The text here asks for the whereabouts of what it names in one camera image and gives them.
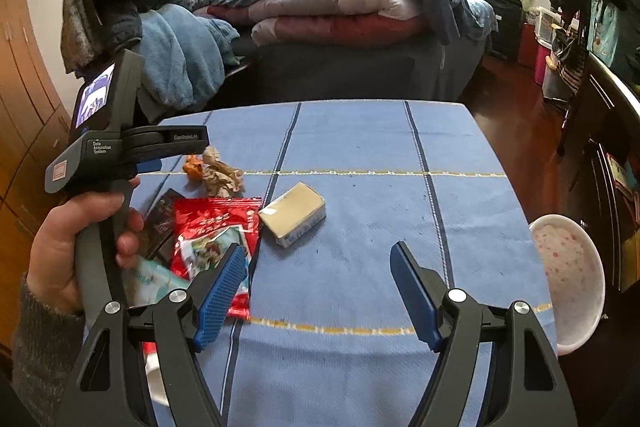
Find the red snack bag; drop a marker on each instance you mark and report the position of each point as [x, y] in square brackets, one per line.
[204, 229]

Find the blue checked tablecloth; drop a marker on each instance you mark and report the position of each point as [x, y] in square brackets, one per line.
[329, 341]

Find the brown paper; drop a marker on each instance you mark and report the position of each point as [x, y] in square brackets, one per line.
[220, 179]

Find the orange toy bear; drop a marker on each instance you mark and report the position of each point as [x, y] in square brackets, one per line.
[193, 167]

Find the dark foil wrapper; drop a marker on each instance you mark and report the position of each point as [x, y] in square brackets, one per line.
[157, 238]

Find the dark wooden dresser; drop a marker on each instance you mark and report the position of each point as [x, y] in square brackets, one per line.
[600, 165]

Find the teal tissue packet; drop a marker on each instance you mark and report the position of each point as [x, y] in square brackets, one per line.
[148, 283]

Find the wooden wardrobe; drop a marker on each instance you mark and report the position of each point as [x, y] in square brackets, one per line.
[34, 126]

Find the bed with dark frame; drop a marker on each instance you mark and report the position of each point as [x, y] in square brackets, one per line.
[417, 68]

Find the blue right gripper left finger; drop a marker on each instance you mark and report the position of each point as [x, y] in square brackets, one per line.
[212, 293]

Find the black suitcase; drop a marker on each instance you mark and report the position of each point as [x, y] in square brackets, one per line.
[506, 38]

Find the pink dotted trash bin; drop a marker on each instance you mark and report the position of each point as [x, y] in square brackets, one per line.
[575, 279]

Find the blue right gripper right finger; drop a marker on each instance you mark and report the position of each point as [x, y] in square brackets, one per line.
[421, 290]

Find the grey knit sleeve forearm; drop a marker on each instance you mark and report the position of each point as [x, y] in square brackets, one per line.
[45, 347]

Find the left hand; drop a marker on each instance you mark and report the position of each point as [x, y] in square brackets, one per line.
[51, 274]

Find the pink and red comforter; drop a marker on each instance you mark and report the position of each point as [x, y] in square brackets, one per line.
[356, 23]

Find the white paper cup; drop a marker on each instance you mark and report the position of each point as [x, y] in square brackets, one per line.
[154, 375]

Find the light blue fleece blanket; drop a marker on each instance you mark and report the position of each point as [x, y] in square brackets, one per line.
[185, 60]

